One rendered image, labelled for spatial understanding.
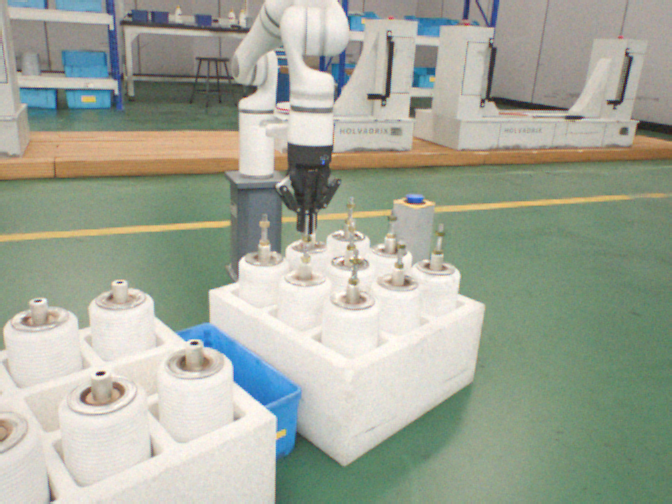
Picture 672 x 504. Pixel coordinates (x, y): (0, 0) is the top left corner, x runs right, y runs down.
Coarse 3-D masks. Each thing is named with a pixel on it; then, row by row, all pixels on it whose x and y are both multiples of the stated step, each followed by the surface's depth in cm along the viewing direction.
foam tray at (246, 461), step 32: (0, 352) 86; (160, 352) 89; (0, 384) 78; (64, 384) 80; (32, 416) 72; (256, 416) 75; (160, 448) 69; (192, 448) 68; (224, 448) 70; (256, 448) 74; (64, 480) 62; (128, 480) 63; (160, 480) 65; (192, 480) 68; (224, 480) 72; (256, 480) 76
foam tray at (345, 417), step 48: (240, 336) 107; (288, 336) 96; (384, 336) 98; (432, 336) 101; (480, 336) 115; (336, 384) 89; (384, 384) 94; (432, 384) 106; (336, 432) 92; (384, 432) 98
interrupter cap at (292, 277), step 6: (294, 270) 104; (312, 270) 105; (288, 276) 101; (294, 276) 102; (312, 276) 103; (318, 276) 102; (324, 276) 102; (288, 282) 99; (294, 282) 99; (300, 282) 99; (306, 282) 99; (312, 282) 99; (318, 282) 99; (324, 282) 100
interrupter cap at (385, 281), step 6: (384, 276) 104; (390, 276) 104; (408, 276) 104; (378, 282) 101; (384, 282) 101; (390, 282) 102; (408, 282) 102; (414, 282) 102; (390, 288) 99; (396, 288) 99; (402, 288) 99; (408, 288) 99; (414, 288) 100
